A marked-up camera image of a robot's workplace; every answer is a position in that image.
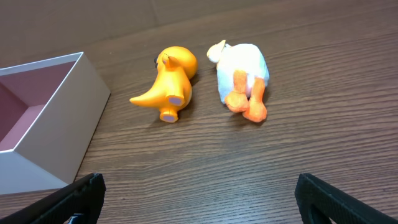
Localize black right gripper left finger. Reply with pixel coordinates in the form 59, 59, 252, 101
1, 173, 106, 224

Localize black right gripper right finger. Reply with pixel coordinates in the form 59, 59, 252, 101
295, 173, 397, 224

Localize white plush duck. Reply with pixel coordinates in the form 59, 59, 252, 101
206, 40, 270, 123

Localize orange dinosaur toy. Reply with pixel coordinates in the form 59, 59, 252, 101
129, 46, 198, 123

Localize white box pink interior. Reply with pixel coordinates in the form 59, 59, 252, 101
1, 52, 110, 194

